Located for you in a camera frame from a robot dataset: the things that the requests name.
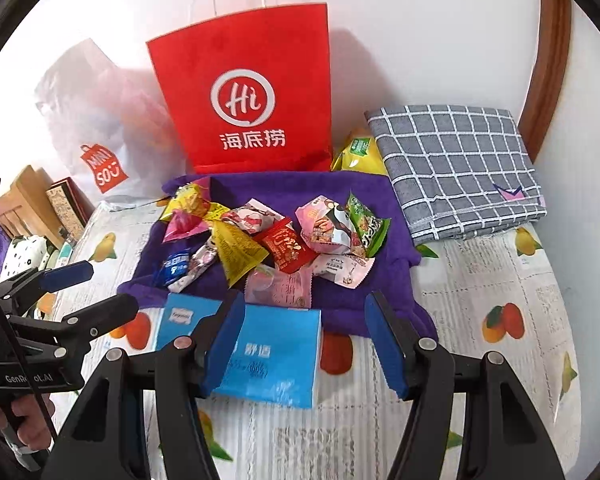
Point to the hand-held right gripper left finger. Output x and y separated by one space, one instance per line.
225 345

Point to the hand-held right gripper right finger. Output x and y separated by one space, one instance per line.
387 347

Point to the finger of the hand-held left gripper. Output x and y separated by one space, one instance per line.
95 317
67 275

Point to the translucent pink packet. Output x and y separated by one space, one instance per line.
280 287

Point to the pink bear candy packet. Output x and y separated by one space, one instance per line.
200 262

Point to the pale pink white packet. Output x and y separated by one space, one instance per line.
345 270

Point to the small blue snack packet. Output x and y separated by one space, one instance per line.
175 267

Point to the yellow triangular snack packet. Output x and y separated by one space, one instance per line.
237 250

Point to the green snack packet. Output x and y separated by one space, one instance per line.
370 225

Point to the red white snack packet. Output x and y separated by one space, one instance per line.
250 220

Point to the magenta yellow packet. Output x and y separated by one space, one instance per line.
185 210

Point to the pink panda snack packet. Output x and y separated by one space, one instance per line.
330 225

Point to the person's left hand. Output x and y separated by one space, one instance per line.
35 417

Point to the teal white box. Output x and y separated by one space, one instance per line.
64 254

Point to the white spotted cloth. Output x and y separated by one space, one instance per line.
25 252

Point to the blue tissue pack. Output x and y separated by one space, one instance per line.
280 355

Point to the brown patterned book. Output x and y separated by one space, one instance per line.
67 210

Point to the purple towel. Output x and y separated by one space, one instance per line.
395 280

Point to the purple plush cloth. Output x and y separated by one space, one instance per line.
0 250

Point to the wooden headboard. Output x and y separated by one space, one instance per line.
25 200

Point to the fruit print tablecloth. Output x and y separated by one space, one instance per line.
480 285

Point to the white plastic bag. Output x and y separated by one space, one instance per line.
80 125

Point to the grey checked folded cloth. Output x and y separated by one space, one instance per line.
455 170

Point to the yellow snack bag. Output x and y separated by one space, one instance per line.
360 157

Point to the red paper bag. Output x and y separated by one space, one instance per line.
240 60

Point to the brown wooden door frame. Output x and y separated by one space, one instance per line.
550 60

